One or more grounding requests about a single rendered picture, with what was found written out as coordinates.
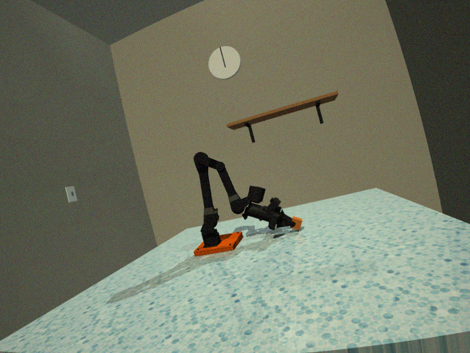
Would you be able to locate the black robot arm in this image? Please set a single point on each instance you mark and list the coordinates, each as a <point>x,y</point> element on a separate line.
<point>210,235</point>

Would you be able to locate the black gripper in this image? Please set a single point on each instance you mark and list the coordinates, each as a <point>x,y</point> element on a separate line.
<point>279,218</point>

